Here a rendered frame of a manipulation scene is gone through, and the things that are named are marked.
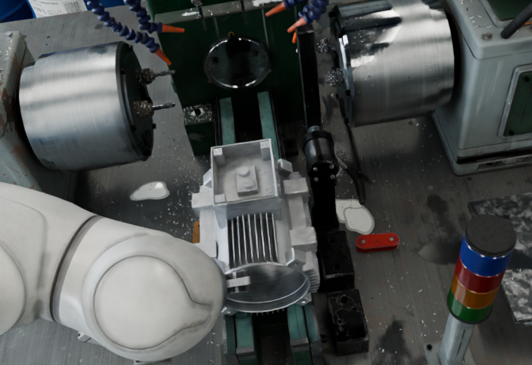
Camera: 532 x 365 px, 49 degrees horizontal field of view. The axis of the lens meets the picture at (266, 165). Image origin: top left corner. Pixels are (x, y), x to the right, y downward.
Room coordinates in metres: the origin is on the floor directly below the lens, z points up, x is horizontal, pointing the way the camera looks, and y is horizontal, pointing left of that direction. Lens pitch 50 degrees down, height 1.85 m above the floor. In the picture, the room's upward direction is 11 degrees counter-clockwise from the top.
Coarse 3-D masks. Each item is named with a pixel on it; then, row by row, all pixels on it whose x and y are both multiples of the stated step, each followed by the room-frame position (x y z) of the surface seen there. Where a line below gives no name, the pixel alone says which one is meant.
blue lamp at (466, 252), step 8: (464, 232) 0.37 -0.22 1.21; (464, 240) 0.36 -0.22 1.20; (464, 248) 0.36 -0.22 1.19; (464, 256) 0.35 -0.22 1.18; (472, 256) 0.34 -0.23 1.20; (480, 256) 0.33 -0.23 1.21; (504, 256) 0.33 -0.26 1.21; (464, 264) 0.35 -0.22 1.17; (472, 264) 0.34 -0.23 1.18; (480, 264) 0.33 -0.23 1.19; (488, 264) 0.33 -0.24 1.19; (496, 264) 0.33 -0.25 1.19; (504, 264) 0.33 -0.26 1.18; (480, 272) 0.33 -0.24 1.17; (488, 272) 0.33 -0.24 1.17; (496, 272) 0.33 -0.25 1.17
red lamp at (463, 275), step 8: (456, 264) 0.37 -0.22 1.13; (456, 272) 0.36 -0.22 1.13; (464, 272) 0.35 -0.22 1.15; (472, 272) 0.34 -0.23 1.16; (504, 272) 0.34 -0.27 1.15; (464, 280) 0.34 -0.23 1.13; (472, 280) 0.34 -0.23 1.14; (480, 280) 0.33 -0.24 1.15; (488, 280) 0.33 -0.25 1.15; (496, 280) 0.33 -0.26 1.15; (472, 288) 0.33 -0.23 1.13; (480, 288) 0.33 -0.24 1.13; (488, 288) 0.33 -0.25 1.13
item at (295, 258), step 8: (280, 160) 0.64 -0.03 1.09; (280, 168) 0.63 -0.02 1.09; (288, 168) 0.63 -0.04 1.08; (208, 176) 0.64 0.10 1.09; (208, 184) 0.63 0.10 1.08; (288, 256) 0.46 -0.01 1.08; (296, 256) 0.46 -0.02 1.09; (304, 256) 0.46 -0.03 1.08; (288, 264) 0.45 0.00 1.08; (296, 264) 0.45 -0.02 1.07; (304, 296) 0.45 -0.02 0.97; (296, 304) 0.45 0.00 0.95; (304, 304) 0.45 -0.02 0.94; (224, 312) 0.46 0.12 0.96; (232, 312) 0.46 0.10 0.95
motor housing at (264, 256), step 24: (288, 216) 0.54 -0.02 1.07; (216, 240) 0.52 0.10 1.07; (240, 240) 0.49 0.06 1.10; (264, 240) 0.49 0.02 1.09; (288, 240) 0.50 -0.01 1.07; (240, 264) 0.46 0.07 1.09; (264, 264) 0.54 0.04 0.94; (312, 264) 0.46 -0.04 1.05; (264, 288) 0.49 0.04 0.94; (288, 288) 0.48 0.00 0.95; (312, 288) 0.45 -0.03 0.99
